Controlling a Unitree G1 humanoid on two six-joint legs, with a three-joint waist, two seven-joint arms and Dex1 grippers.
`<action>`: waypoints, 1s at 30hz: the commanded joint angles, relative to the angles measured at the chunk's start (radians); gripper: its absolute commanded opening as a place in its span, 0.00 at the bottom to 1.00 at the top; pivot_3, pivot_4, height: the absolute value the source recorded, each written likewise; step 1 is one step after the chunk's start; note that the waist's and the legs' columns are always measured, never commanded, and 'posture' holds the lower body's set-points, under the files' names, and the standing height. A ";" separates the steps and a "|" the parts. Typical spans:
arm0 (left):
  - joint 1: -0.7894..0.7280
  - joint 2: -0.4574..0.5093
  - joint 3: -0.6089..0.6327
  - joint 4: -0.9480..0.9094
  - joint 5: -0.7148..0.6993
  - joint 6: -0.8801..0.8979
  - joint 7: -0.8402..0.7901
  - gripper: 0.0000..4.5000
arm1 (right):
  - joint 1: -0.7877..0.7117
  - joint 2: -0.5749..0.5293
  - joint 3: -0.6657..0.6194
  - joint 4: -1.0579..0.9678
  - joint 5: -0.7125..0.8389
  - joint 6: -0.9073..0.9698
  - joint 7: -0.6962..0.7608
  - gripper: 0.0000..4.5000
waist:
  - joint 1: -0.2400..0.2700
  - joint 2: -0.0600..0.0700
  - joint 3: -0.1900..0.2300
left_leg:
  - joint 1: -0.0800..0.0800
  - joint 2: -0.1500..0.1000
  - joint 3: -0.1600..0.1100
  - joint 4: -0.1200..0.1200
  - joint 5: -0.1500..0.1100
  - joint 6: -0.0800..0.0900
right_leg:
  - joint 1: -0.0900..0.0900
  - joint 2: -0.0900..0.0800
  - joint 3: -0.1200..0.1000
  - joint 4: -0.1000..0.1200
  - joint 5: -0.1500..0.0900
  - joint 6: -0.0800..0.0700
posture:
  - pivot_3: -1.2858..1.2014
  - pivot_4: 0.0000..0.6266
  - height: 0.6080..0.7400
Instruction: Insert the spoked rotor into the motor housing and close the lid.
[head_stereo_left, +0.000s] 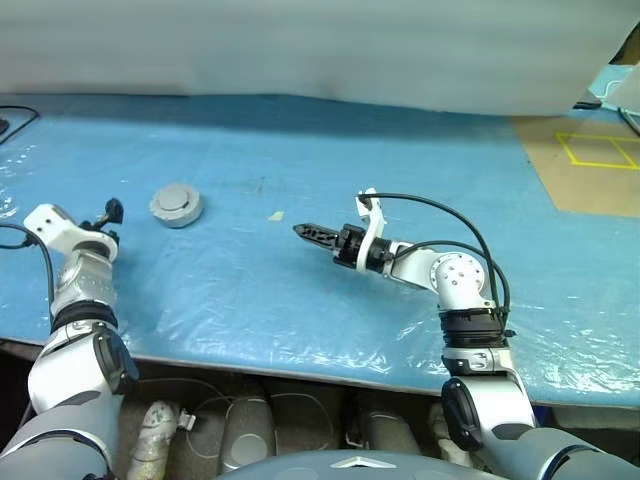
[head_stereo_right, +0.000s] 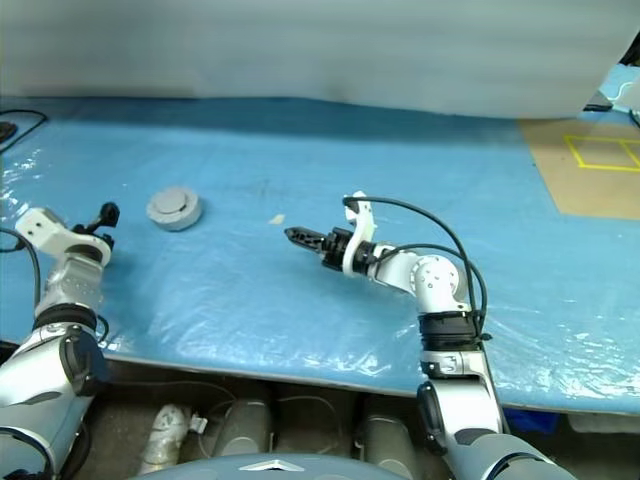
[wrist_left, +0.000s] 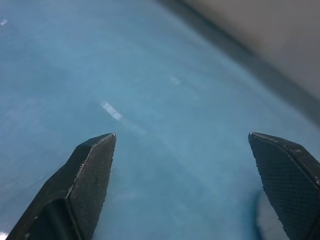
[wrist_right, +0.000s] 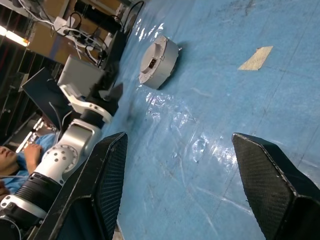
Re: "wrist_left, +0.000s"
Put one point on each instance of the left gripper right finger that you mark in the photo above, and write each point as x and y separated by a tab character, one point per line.
287	185

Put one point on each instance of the white backdrop sheet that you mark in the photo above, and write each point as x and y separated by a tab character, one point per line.
275	35

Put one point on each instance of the blue plastic table cover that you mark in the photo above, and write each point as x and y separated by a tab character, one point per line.
140	75

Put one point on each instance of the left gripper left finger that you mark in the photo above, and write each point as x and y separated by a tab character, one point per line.
82	190

